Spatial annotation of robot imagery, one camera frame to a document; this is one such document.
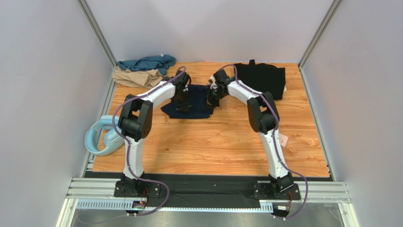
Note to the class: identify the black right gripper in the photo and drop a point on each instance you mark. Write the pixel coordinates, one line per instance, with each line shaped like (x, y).
(211, 97)

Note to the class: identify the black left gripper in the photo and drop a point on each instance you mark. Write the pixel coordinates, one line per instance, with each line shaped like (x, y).
(184, 106)

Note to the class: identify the navy blue t shirt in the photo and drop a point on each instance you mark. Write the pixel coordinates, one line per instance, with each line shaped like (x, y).
(197, 98)

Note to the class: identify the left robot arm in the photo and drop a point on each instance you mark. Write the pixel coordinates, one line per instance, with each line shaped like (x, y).
(135, 120)

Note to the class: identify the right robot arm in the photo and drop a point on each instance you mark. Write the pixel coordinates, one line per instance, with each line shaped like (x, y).
(262, 114)

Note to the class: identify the beige t shirt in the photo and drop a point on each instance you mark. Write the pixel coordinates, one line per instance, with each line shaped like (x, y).
(138, 79)

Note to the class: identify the teal blue t shirt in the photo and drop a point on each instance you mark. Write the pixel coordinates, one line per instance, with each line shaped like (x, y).
(159, 62)

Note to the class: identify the folded black t shirt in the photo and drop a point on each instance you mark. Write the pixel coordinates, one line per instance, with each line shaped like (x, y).
(263, 77)

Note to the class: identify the light blue round device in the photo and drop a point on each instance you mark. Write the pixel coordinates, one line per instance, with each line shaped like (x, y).
(111, 139)

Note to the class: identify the white cube adapter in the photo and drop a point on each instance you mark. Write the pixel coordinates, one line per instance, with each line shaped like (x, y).
(283, 139)

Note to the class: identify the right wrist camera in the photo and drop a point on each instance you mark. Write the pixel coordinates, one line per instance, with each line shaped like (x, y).
(219, 79)

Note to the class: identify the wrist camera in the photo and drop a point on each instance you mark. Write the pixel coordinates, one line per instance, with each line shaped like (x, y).
(183, 82)
(219, 79)

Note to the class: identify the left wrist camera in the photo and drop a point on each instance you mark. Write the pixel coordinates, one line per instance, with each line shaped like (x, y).
(183, 82)

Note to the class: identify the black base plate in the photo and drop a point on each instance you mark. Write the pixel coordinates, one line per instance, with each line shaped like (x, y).
(198, 191)

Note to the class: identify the left aluminium corner post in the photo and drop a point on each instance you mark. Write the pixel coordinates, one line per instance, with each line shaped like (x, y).
(85, 7)

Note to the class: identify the aluminium corner post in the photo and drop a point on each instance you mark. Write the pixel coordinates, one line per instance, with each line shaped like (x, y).
(85, 7)
(335, 4)

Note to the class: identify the aluminium front rail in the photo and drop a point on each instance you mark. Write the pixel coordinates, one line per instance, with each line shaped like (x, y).
(80, 195)

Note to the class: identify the right aluminium corner post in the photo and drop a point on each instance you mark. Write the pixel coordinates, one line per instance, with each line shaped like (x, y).
(335, 4)

